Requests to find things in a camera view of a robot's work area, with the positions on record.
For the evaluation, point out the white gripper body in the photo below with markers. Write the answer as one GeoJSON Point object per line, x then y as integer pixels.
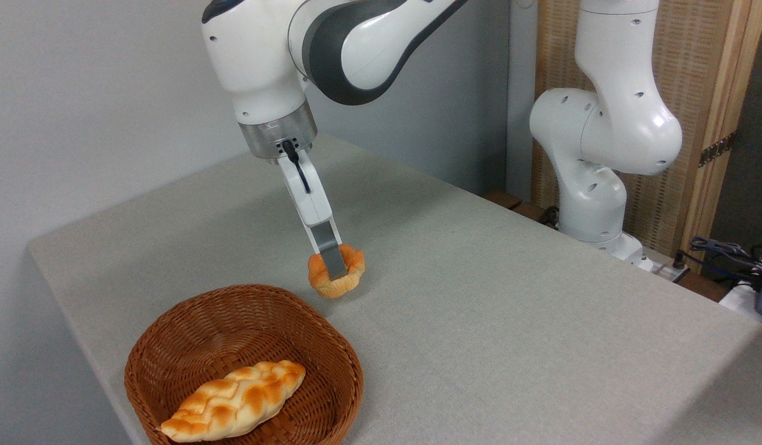
{"type": "Point", "coordinates": [309, 201]}

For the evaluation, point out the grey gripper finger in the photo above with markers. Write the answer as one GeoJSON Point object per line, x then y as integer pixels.
{"type": "Point", "coordinates": [332, 250]}

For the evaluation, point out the round bread roll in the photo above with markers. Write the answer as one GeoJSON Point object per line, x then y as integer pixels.
{"type": "Point", "coordinates": [338, 288]}

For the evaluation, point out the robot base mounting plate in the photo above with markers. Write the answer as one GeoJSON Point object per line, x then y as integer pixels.
{"type": "Point", "coordinates": [662, 267]}

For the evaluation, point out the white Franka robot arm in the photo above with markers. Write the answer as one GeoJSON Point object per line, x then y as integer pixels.
{"type": "Point", "coordinates": [257, 62]}

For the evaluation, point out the braided bread loaf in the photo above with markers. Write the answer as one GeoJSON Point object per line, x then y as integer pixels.
{"type": "Point", "coordinates": [232, 402]}

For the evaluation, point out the brown wicker basket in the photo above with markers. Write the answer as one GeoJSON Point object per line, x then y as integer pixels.
{"type": "Point", "coordinates": [232, 321]}

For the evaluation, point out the brown wooden board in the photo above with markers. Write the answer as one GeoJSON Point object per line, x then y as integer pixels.
{"type": "Point", "coordinates": [503, 199]}

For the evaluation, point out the grey tablecloth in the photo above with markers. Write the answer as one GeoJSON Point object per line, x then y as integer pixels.
{"type": "Point", "coordinates": [510, 321]}

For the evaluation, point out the metal screen hinge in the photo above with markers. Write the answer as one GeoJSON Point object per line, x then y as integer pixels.
{"type": "Point", "coordinates": [717, 148]}

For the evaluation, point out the white power strip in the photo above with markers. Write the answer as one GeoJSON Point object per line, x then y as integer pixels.
{"type": "Point", "coordinates": [739, 300]}

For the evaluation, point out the wooden rattan screen panel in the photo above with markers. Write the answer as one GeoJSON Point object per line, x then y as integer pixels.
{"type": "Point", "coordinates": [708, 68]}

